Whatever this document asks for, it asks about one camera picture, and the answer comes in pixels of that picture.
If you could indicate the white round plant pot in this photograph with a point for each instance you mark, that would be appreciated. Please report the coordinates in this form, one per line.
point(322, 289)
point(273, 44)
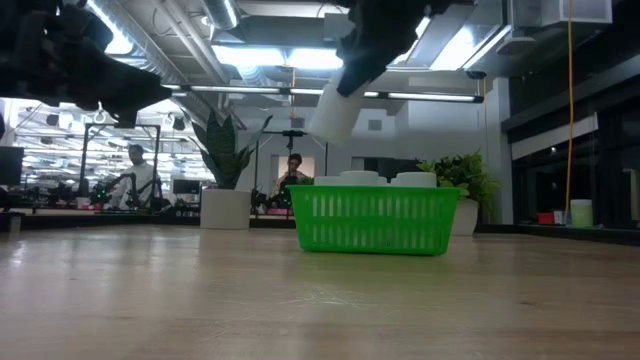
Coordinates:
point(225, 210)

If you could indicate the silver ventilation duct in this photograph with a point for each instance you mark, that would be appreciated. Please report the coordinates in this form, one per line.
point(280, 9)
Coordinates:
point(222, 12)

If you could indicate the green snake plant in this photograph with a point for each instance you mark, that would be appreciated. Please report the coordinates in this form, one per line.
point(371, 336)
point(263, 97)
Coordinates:
point(222, 160)

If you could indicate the black tripod stand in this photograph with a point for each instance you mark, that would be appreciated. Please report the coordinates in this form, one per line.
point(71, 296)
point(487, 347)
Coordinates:
point(290, 133)

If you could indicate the small red container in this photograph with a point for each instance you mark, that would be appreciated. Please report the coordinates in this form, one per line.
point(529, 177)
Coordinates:
point(545, 218)

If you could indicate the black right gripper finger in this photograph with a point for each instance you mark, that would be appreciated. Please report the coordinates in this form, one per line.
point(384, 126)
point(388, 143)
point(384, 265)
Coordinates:
point(362, 70)

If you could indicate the long hanging light bar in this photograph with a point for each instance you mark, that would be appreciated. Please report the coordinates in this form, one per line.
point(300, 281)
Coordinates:
point(430, 96)

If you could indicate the person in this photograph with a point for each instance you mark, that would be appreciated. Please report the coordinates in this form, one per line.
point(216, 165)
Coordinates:
point(142, 180)
point(294, 175)

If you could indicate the green plastic basket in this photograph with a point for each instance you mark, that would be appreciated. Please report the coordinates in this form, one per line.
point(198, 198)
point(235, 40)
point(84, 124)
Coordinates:
point(375, 220)

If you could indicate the black background robot frame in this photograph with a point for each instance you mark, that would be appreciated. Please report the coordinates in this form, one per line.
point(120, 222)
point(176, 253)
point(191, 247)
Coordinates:
point(120, 125)

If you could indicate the black monitor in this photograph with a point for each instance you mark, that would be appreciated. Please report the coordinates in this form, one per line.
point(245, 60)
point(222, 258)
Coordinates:
point(10, 165)
point(186, 186)

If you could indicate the pale green cup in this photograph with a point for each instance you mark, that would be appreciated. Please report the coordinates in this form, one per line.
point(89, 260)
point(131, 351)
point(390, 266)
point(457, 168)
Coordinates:
point(581, 214)

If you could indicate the small plant pot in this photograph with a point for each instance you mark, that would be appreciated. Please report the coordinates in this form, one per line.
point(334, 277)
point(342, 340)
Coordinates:
point(467, 217)

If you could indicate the leafy green plant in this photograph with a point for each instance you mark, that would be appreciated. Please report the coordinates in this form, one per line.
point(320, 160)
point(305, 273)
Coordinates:
point(465, 175)

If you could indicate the white pill bottle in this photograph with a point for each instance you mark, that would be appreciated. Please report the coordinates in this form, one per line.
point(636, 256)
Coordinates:
point(335, 117)
point(359, 177)
point(414, 179)
point(384, 181)

